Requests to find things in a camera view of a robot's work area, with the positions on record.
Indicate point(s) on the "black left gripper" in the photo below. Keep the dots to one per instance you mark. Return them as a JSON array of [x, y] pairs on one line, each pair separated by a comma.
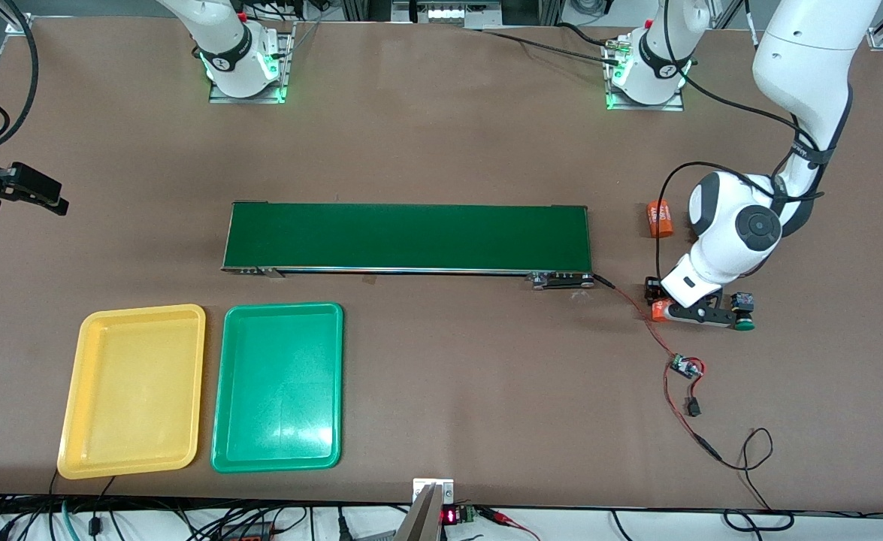
[[653, 291]]

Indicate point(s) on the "orange 4680 battery cylinder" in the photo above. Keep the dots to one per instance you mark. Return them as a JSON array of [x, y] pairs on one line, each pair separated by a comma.
[[657, 219], [659, 310]]

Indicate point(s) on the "green mushroom push button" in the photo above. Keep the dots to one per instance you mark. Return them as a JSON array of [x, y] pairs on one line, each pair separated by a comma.
[[745, 312]]

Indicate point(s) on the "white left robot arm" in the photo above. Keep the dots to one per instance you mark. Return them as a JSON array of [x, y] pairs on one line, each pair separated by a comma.
[[809, 60]]

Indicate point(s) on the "small circuit board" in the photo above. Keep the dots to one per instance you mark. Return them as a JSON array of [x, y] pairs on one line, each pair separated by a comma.
[[685, 367]]

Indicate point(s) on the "small black plug connector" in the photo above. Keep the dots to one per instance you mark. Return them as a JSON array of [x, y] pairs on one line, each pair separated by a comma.
[[693, 408]]

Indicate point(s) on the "yellow plastic tray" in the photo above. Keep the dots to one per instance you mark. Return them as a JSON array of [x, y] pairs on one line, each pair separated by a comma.
[[133, 391]]

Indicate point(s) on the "red test lead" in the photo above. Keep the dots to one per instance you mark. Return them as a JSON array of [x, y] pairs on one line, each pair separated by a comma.
[[490, 514]]

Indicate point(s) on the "green conveyor belt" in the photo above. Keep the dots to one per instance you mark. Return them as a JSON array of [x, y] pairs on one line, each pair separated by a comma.
[[373, 237]]

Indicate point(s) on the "red digit display module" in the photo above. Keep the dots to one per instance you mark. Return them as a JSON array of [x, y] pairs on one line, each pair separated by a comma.
[[450, 516]]

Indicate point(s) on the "green plastic tray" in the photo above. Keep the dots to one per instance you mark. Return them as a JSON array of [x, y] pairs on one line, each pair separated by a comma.
[[279, 421]]

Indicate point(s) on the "silver box with lights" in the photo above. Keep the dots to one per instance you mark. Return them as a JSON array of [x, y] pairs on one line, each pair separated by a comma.
[[449, 13]]

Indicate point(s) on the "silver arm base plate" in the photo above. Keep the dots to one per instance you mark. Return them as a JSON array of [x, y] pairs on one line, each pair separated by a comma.
[[288, 89], [670, 105]]

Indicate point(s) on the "silver camera mount bracket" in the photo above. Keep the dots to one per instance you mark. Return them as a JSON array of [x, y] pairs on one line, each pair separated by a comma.
[[422, 518]]

